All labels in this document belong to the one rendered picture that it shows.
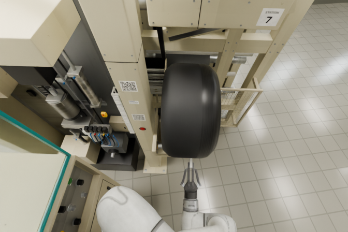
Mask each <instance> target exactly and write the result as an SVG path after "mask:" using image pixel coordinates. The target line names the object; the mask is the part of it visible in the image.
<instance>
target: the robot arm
mask: <svg viewBox="0 0 348 232"><path fill-rule="evenodd" d="M190 168H191V169H192V181H191V182H190ZM186 171H187V182H186V184H185V185H184V180H185V175H186ZM194 171H195V174H196V179H197V185H196V184H195V182H194ZM180 185H181V186H183V187H184V199H183V212H182V217H181V229H182V230H181V231H179V232H237V228H236V223H235V221H234V220H233V218H231V217H229V216H227V215H225V214H219V213H201V212H198V200H197V190H198V187H200V186H201V183H200V182H199V177H198V172H197V169H195V168H194V163H193V162H192V158H190V162H188V164H187V168H186V169H185V170H184V174H183V178H182V182H181V183H180ZM96 216H97V221H98V224H99V226H100V227H101V232H175V231H173V230H172V229H171V227H170V226H169V225H168V224H167V223H166V222H165V221H164V220H163V219H162V218H161V217H160V216H159V214H158V213H157V212H156V210H155V209H154V208H153V207H152V206H151V205H150V204H149V203H148V202H147V201H146V200H145V199H144V198H143V197H142V196H140V195H139V194H138V193H137V192H135V191H134V190H132V189H130V188H128V187H125V186H115V187H113V188H112V189H110V190H109V191H108V192H107V193H106V194H105V195H104V196H103V197H102V198H101V199H100V201H99V202H98V205H97V209H96Z"/></svg>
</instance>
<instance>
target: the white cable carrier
mask: <svg viewBox="0 0 348 232"><path fill-rule="evenodd" d="M111 96H112V97H113V99H114V102H115V103H116V105H117V108H118V110H119V111H120V114H121V116H122V118H123V120H124V122H125V124H126V126H127V128H128V130H129V132H130V133H131V134H134V133H135V131H134V129H133V126H132V124H131V122H130V120H129V117H128V115H127V113H126V110H125V108H124V106H123V103H122V101H121V99H120V96H119V94H118V92H117V89H116V87H115V86H114V87H113V89H112V93H111Z"/></svg>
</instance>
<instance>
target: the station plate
mask: <svg viewBox="0 0 348 232"><path fill-rule="evenodd" d="M283 11H284V9H280V8H263V10H262V12H261V15H260V17H259V19H258V21H257V24H256V26H276V24H277V22H278V21H279V19H280V17H281V15H282V13H283Z"/></svg>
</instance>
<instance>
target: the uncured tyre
mask: <svg viewBox="0 0 348 232"><path fill-rule="evenodd" d="M220 126H221V90H220V83H219V79H218V76H217V74H216V72H215V71H214V70H213V69H212V68H211V67H210V66H209V65H206V64H193V63H175V64H171V65H170V66H169V67H168V68H167V69H166V70H165V74H164V80H163V87H162V100H161V140H162V148H163V151H164V152H165V153H166V154H167V155H168V156H171V157H177V158H205V157H208V156H209V155H210V154H211V153H212V152H213V151H214V150H215V148H216V145H217V143H218V139H219V134H220Z"/></svg>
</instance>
